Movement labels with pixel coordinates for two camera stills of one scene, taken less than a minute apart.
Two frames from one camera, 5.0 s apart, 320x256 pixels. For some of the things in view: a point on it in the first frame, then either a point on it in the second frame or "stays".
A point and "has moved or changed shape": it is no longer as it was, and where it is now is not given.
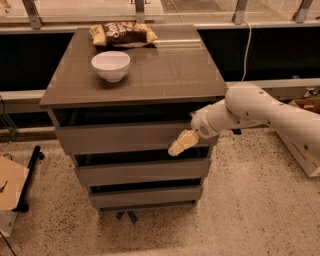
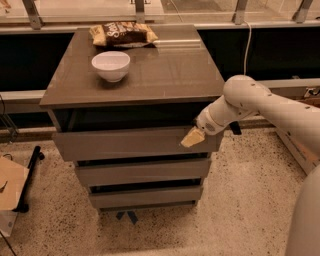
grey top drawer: [76, 137] has moved or changed shape
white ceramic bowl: [111, 65] stays
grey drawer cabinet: [120, 97] stays
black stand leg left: [37, 155] stays
